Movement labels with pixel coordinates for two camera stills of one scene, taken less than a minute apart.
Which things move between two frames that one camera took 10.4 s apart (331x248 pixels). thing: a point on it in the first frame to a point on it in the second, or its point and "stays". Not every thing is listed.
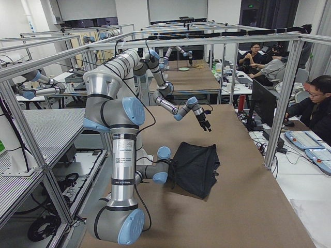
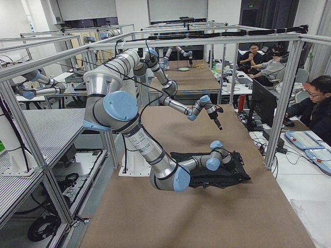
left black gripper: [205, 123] to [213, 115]
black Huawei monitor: [265, 103] stays
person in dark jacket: [315, 111] stays
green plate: [183, 68] stays
